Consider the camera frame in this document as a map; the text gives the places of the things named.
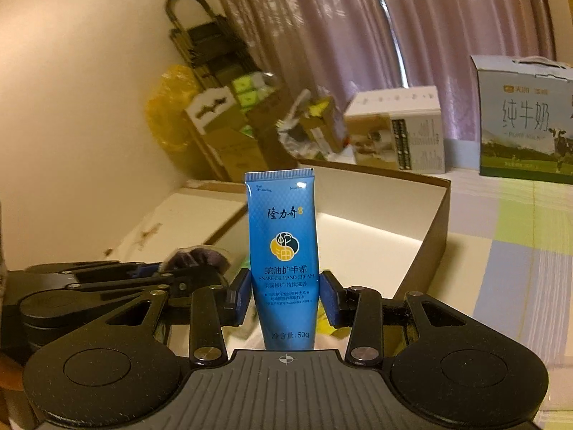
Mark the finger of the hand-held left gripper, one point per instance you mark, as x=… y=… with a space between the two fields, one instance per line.
x=116 y=271
x=188 y=284

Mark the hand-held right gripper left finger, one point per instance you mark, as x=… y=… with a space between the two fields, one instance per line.
x=239 y=298

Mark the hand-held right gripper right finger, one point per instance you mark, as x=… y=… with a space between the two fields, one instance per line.
x=332 y=298

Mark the dark grey hair scrunchie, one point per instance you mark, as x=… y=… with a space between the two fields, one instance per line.
x=199 y=255

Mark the blue hand cream tube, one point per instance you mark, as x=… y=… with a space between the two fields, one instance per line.
x=284 y=255

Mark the brown box with white inside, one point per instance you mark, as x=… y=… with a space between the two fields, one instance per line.
x=380 y=215

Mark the white flat board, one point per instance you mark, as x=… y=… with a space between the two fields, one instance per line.
x=179 y=219

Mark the open brown cardboard box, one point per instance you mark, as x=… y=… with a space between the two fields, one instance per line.
x=324 y=125

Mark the yellow plastic bag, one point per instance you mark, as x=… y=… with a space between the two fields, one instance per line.
x=172 y=107

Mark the cardboard box with white cutout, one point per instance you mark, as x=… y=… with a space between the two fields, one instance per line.
x=210 y=109

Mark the green small boxes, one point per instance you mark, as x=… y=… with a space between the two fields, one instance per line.
x=248 y=92

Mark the black folding rack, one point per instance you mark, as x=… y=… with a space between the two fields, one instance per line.
x=201 y=40

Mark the pale green milk carton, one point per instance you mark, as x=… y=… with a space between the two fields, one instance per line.
x=523 y=121

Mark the pink curtain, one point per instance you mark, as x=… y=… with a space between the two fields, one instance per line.
x=358 y=22

